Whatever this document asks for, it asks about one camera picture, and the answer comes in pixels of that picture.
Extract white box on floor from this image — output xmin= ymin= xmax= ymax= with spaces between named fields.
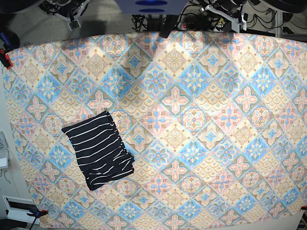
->
xmin=2 ymin=195 xmax=36 ymax=223

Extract patterned colourful tablecloth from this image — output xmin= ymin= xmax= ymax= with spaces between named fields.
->
xmin=0 ymin=32 xmax=307 ymax=230

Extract red black clamp left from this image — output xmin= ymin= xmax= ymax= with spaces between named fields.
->
xmin=0 ymin=48 xmax=12 ymax=69

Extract white power strip red switch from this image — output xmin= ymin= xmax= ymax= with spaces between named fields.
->
xmin=177 ymin=22 xmax=232 ymax=32

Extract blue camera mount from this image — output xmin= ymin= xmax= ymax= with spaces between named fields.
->
xmin=115 ymin=0 xmax=188 ymax=15

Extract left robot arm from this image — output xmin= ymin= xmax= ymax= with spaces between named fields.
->
xmin=198 ymin=0 xmax=248 ymax=33

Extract navy white striped T-shirt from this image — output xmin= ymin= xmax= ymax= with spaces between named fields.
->
xmin=62 ymin=111 xmax=135 ymax=191

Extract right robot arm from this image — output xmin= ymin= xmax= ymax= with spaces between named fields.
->
xmin=39 ymin=0 xmax=90 ymax=23

